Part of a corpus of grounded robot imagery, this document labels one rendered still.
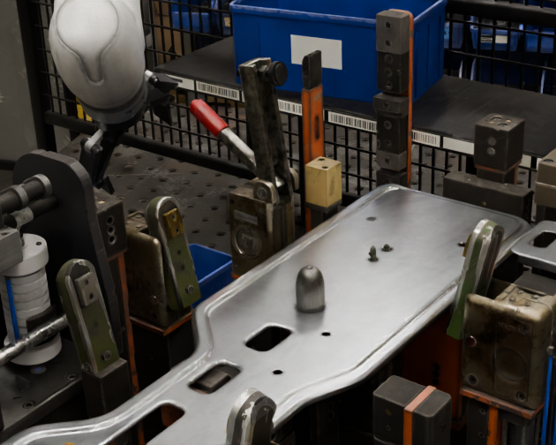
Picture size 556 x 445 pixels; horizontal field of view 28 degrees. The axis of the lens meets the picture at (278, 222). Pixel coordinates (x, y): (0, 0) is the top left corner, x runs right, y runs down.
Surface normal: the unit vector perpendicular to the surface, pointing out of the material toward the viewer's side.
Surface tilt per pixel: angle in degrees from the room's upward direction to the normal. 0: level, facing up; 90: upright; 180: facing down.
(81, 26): 56
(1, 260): 90
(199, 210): 0
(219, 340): 0
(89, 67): 124
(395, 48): 90
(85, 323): 78
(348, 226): 0
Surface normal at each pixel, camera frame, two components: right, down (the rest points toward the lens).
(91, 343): 0.77, 0.05
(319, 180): -0.60, 0.38
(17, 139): -0.34, 0.41
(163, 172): -0.04, -0.90
